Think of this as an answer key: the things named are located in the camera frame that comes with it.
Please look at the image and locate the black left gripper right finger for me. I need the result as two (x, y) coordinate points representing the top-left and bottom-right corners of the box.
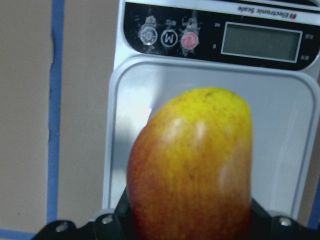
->
(248, 199), (320, 240)

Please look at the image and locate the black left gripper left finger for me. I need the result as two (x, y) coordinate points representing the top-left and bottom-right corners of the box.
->
(33, 190), (138, 240)

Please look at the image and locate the red yellow mango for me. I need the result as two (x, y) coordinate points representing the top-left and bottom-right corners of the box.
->
(126, 87), (253, 240)

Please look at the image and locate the silver electronic kitchen scale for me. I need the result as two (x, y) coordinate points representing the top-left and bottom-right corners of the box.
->
(102, 0), (320, 229)

